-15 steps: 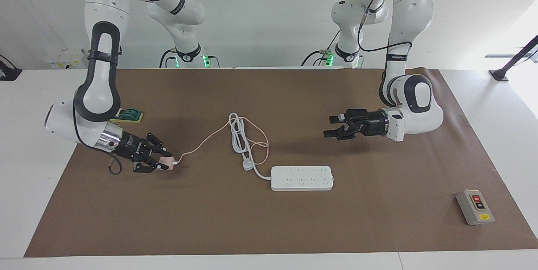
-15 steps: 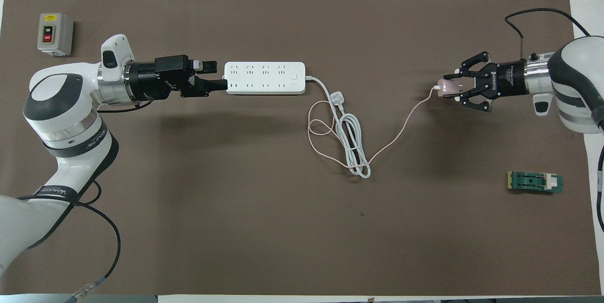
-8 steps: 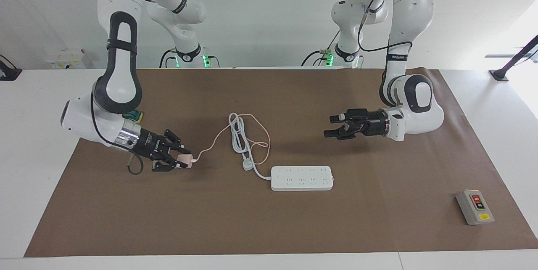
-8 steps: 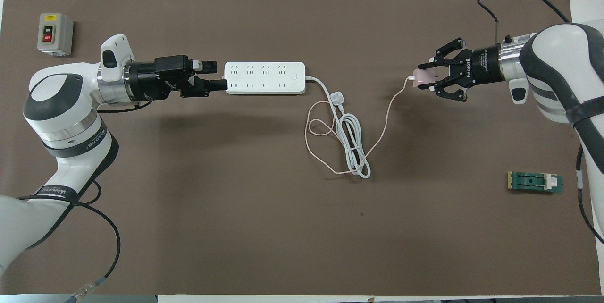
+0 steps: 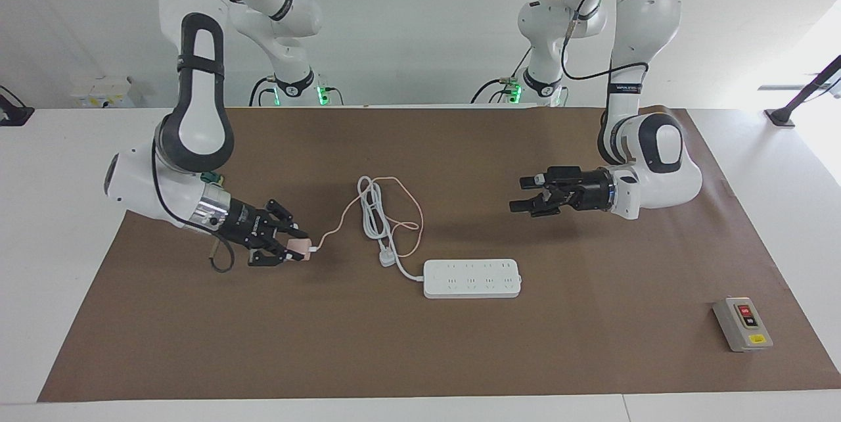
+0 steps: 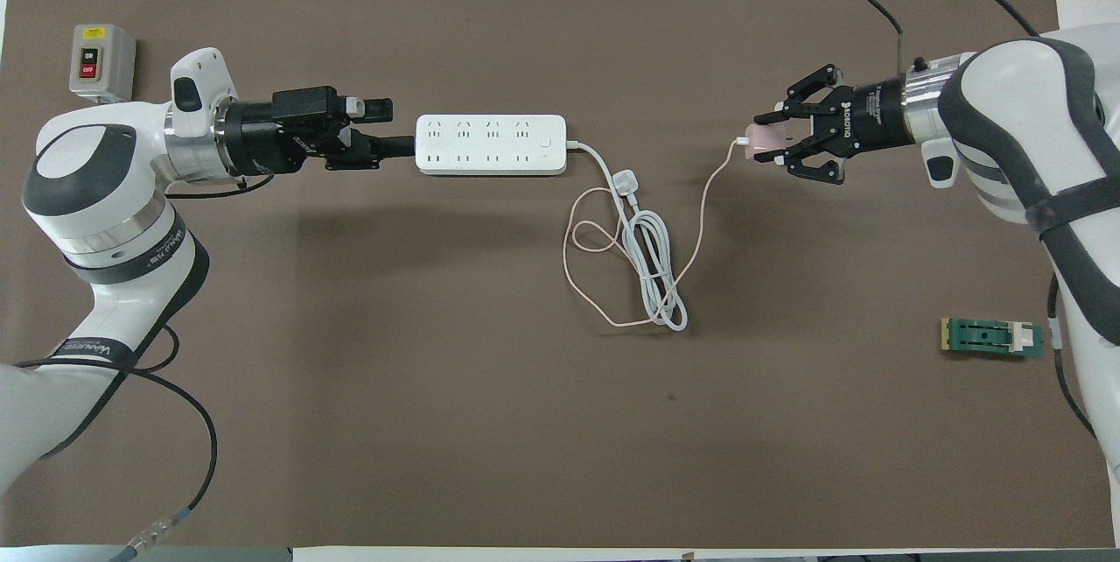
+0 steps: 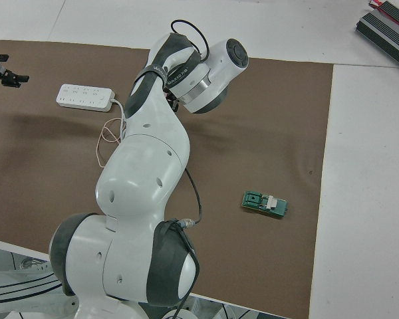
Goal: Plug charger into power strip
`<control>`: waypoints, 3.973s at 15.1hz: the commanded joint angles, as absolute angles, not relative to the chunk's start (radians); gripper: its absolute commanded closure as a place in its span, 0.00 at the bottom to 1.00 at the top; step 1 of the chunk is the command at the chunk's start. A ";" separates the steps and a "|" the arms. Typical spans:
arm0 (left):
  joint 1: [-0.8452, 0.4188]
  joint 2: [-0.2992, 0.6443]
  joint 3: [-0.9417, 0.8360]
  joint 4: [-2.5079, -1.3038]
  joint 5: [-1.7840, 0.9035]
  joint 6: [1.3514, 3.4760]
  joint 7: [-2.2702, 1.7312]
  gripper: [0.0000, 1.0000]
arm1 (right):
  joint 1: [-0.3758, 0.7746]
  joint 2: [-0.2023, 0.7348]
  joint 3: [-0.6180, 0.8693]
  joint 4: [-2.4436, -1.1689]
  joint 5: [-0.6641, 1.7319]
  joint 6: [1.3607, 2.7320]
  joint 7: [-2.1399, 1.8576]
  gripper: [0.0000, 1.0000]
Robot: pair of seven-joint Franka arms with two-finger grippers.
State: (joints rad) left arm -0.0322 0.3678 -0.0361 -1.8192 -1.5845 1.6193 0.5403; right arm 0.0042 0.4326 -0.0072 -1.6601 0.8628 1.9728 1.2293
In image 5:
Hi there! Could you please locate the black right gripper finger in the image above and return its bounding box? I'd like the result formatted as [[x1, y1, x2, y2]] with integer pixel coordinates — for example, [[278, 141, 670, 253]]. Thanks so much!
[[248, 245, 293, 268], [265, 199, 303, 239]]

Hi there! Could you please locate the thin pink charging cable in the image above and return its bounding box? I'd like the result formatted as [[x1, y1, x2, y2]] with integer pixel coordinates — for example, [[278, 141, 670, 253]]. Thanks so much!
[[309, 177, 424, 258]]

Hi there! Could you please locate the white power strip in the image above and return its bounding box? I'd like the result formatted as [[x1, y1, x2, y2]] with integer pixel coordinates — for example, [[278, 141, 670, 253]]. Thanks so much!
[[422, 259, 523, 300]]

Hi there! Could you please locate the brown paper table mat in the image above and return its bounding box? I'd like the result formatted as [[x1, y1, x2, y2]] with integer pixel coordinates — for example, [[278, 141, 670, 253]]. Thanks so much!
[[37, 105, 841, 403]]

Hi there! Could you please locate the white box with yellow labels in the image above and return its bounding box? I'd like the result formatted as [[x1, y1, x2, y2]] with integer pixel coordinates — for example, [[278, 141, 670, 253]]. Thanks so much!
[[71, 76, 135, 108]]

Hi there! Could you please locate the black clamp stand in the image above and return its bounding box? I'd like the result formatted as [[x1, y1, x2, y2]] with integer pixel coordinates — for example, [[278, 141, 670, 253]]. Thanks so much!
[[764, 54, 841, 128]]

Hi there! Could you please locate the black stand base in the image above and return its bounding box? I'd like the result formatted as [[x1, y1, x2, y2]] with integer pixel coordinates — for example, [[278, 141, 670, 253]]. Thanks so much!
[[0, 85, 35, 127]]

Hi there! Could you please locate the black left arm base cable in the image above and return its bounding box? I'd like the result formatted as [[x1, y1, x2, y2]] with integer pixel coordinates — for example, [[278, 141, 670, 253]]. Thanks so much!
[[470, 47, 532, 105]]

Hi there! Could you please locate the black arm base cable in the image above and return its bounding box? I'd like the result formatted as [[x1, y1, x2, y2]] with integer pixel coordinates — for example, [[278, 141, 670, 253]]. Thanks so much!
[[470, 47, 532, 105], [248, 76, 277, 107]]

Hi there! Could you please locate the white power strip cord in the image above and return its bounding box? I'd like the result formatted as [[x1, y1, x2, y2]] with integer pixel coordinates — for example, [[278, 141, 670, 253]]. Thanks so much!
[[357, 176, 426, 281]]

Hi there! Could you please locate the black right arm base cable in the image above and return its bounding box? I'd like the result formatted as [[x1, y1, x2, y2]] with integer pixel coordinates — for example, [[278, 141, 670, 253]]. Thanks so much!
[[248, 76, 277, 107]]

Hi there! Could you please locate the grey on-off switch box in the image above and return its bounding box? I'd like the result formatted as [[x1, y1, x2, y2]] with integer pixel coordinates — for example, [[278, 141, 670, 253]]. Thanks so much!
[[713, 296, 774, 352]]

